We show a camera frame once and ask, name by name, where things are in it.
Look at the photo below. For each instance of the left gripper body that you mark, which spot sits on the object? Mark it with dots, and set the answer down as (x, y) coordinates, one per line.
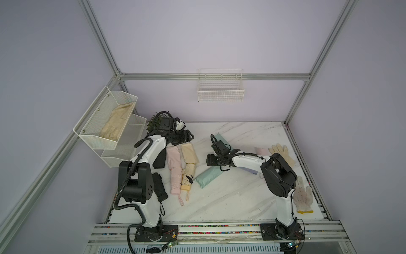
(180, 138)

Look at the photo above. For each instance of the potted green plant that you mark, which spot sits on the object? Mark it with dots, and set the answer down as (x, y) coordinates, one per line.
(157, 119)

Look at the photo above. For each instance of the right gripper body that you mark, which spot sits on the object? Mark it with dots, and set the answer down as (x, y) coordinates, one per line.
(215, 160)

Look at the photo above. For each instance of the cream glove in shelf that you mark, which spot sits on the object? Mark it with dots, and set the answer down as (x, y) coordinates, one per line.
(112, 130)

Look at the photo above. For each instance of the yellow umbrella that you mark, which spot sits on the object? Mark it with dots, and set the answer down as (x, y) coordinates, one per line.
(188, 176)

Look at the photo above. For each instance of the white tiered mesh shelf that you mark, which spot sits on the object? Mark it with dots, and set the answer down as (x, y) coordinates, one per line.
(112, 153)

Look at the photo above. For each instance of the cream work glove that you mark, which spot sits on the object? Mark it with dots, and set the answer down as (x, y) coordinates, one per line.
(284, 152)

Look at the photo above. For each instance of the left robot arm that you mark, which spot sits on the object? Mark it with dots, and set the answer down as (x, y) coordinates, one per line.
(135, 178)

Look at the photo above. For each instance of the green umbrella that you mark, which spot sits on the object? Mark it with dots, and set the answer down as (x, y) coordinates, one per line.
(208, 176)
(219, 137)

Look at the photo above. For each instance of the black umbrella sleeve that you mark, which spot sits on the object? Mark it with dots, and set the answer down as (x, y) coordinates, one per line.
(160, 161)

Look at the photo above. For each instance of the white wire wall basket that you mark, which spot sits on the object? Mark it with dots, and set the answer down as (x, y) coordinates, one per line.
(220, 85)

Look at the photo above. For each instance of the aluminium rail frame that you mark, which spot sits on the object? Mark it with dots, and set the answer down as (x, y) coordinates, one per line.
(316, 237)

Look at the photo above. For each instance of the black umbrella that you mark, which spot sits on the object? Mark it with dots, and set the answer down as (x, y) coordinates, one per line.
(160, 191)

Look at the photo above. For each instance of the white speckled work glove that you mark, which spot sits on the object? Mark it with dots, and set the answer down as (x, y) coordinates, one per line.
(303, 197)

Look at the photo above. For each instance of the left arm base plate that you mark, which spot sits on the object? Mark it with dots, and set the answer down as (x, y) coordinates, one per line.
(159, 233)

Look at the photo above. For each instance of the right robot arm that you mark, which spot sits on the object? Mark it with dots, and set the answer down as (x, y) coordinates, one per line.
(280, 179)

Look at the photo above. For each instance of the purple umbrella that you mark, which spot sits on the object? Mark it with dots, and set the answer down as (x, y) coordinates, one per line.
(250, 170)

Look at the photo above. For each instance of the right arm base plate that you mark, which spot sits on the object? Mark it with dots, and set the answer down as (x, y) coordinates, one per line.
(279, 231)

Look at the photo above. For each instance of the pink umbrella sleeve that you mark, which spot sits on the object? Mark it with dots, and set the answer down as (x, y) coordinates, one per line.
(173, 158)

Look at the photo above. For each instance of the pink umbrella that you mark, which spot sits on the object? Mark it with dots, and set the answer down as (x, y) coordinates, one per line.
(262, 151)
(176, 183)

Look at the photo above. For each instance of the yellow umbrella sleeve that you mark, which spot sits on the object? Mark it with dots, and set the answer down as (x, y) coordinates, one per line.
(189, 154)

